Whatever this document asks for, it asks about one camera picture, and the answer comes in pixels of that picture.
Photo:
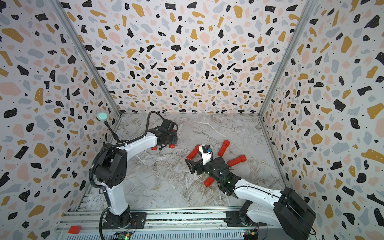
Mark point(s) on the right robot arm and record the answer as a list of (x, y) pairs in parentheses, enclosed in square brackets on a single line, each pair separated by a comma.
[(284, 209)]

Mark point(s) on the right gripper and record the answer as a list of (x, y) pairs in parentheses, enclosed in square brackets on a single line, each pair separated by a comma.
[(198, 165)]

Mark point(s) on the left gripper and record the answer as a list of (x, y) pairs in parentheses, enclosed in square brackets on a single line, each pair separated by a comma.
[(176, 139)]

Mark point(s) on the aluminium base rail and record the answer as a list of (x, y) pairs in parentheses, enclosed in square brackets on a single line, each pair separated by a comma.
[(205, 223)]

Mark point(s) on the red block on rail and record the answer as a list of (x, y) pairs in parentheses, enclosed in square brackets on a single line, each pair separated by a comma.
[(74, 230)]

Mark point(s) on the microphone stand green head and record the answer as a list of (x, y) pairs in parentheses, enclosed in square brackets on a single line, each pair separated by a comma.
[(104, 118)]

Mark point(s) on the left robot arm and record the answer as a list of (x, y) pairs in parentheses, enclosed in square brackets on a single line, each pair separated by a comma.
[(109, 169)]

